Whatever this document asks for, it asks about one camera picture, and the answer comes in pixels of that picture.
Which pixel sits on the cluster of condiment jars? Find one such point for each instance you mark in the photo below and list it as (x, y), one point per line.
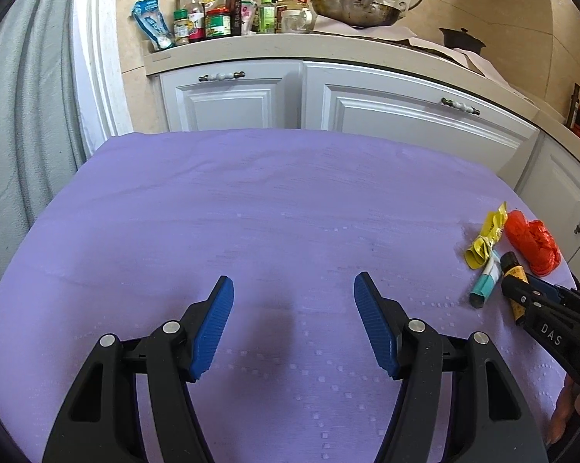
(217, 21)

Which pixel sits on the grey curtain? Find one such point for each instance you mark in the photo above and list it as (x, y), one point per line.
(29, 106)

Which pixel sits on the white door frame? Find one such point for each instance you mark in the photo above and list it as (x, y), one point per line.
(102, 58)

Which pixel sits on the red plastic bag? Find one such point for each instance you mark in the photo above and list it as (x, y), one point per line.
(533, 243)

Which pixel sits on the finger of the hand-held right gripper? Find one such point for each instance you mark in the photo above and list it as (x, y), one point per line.
(516, 289)
(545, 287)

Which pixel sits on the small amber bottle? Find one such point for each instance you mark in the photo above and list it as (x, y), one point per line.
(511, 265)

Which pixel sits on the yellow crumpled wrapper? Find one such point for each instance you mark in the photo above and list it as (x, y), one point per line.
(483, 251)

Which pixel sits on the teal white tube wrapper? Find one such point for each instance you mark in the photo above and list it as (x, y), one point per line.
(483, 289)

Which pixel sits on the purple tablecloth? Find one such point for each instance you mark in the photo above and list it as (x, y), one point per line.
(270, 202)

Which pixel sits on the steel wok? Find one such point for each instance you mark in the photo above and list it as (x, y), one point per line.
(348, 12)

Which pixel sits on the person's right hand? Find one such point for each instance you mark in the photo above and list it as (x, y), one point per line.
(562, 410)

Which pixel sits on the white paper sheet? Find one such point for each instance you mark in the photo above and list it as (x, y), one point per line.
(391, 33)
(492, 75)

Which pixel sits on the dark olive oil bottle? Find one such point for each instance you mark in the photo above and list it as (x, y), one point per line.
(574, 106)

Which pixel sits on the white kitchen cabinet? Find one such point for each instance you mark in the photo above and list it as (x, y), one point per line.
(367, 101)

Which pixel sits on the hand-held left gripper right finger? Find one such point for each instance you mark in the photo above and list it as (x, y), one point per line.
(374, 328)

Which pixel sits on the black lidded pot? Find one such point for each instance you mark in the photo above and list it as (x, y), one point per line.
(461, 41)

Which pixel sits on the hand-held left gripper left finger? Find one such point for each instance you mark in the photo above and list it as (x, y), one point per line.
(213, 328)

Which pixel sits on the blue white pouch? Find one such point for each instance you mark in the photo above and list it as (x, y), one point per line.
(152, 24)

